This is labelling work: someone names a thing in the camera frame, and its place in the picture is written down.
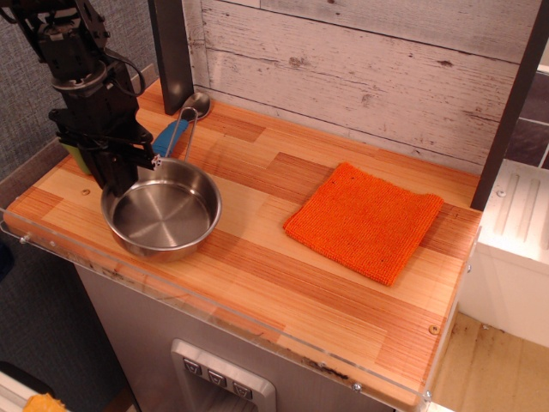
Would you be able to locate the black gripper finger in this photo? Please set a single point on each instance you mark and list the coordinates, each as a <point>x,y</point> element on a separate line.
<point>110,170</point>
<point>147,158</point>

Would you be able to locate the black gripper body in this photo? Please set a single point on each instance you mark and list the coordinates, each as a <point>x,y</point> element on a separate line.
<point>100,117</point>

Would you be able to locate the stainless steel pot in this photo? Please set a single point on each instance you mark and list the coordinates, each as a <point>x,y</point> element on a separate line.
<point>170,210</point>

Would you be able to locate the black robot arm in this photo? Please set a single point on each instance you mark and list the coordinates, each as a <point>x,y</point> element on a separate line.
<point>70,37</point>

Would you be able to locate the green toy bell pepper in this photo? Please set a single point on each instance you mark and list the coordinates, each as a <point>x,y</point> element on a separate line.
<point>76,155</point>

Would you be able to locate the clear acrylic edge guard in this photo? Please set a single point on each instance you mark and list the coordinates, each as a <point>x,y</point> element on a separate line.
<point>251,280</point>

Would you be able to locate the grey toy fridge cabinet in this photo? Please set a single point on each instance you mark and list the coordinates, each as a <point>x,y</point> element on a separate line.
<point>141,330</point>

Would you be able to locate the silver dispenser panel with buttons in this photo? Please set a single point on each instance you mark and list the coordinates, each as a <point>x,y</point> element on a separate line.
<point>218,379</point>

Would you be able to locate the orange knitted cloth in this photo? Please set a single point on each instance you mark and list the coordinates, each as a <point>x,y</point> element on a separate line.
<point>364,223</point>

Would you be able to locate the yellow orange object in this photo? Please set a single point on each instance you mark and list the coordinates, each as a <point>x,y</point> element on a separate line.
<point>43,403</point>

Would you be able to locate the white toy sink unit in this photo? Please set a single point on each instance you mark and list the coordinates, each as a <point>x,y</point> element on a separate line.
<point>506,285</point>

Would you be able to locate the blue handled metal spoon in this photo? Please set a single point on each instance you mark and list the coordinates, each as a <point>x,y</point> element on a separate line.
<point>197,106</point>

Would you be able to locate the dark grey left post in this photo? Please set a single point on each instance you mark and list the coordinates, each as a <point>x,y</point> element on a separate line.
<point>172,52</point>

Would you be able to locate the dark grey post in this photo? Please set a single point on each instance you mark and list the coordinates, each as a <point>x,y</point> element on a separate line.
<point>172,52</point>
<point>518,94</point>

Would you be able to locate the dark grey right post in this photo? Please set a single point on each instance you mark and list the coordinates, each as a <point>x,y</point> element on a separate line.
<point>518,94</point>

